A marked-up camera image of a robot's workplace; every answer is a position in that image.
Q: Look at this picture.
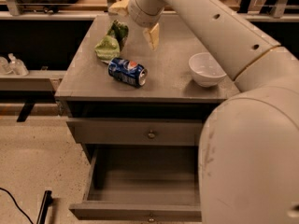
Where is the blue pepsi soda can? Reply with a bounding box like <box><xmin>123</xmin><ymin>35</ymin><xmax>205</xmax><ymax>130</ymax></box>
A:
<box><xmin>108</xmin><ymin>58</ymin><xmax>148</xmax><ymax>87</ymax></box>

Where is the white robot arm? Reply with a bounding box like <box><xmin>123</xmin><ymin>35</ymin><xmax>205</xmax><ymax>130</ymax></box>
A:
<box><xmin>110</xmin><ymin>0</ymin><xmax>299</xmax><ymax>224</ymax></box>

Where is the grey middle drawer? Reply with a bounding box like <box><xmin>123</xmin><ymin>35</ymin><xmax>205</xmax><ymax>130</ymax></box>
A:
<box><xmin>66</xmin><ymin>118</ymin><xmax>203</xmax><ymax>147</ymax></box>

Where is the black metal bar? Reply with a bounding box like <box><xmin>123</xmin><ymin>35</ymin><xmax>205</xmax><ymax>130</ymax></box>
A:
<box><xmin>36</xmin><ymin>190</ymin><xmax>53</xmax><ymax>224</ymax></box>

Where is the grey drawer cabinet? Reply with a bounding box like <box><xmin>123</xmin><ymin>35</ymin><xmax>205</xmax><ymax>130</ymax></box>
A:
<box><xmin>55</xmin><ymin>15</ymin><xmax>238</xmax><ymax>157</ymax></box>

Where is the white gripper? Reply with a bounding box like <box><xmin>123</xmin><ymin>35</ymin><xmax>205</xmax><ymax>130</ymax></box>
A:
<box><xmin>108</xmin><ymin>0</ymin><xmax>165</xmax><ymax>50</ymax></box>

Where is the grey open bottom drawer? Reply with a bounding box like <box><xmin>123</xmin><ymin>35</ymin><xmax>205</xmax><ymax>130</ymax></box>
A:
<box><xmin>69</xmin><ymin>146</ymin><xmax>201</xmax><ymax>222</ymax></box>

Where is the green jalapeno chip bag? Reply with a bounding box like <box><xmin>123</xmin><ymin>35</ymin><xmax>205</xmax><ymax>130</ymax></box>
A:
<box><xmin>94</xmin><ymin>20</ymin><xmax>129</xmax><ymax>63</ymax></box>

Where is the black floor cable left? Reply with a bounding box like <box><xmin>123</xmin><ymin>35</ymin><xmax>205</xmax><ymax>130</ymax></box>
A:
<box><xmin>0</xmin><ymin>187</ymin><xmax>35</xmax><ymax>224</ymax></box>

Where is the white ceramic bowl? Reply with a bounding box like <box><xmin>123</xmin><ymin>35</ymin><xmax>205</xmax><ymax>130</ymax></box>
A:
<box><xmin>189</xmin><ymin>52</ymin><xmax>226</xmax><ymax>88</ymax></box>

